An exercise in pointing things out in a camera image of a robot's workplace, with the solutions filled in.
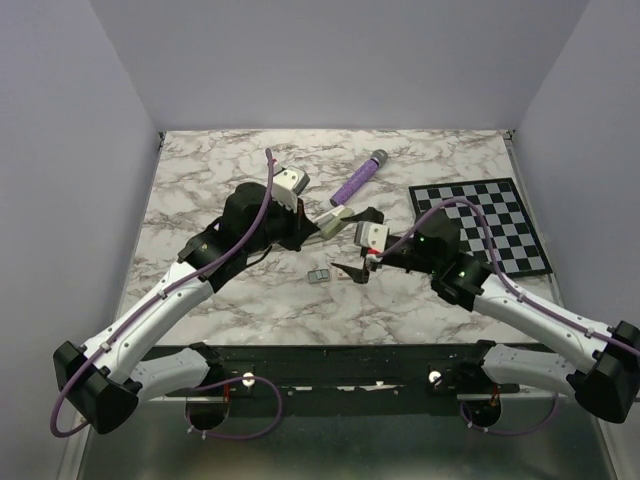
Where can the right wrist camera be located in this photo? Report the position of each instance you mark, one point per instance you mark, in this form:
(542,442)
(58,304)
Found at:
(371,235)

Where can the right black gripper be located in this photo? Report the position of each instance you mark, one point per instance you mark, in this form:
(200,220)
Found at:
(368,214)

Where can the open staple tray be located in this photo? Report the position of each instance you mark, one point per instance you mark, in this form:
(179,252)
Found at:
(318,276)

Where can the purple glitter microphone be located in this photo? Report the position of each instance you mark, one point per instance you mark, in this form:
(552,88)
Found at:
(359,178)

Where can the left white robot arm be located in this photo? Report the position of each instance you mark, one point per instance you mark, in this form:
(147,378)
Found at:
(106,377)

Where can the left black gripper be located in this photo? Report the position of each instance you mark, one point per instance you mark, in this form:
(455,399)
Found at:
(300,225)

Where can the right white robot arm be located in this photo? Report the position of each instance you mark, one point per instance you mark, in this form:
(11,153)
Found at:
(593,363)

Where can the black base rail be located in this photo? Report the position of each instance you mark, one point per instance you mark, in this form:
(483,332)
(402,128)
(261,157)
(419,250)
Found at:
(331,381)

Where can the black white checkerboard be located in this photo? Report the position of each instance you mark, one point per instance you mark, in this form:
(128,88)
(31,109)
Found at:
(517,246)

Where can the stapler metal base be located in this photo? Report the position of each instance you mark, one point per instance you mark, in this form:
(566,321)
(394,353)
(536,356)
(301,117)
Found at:
(319,222)

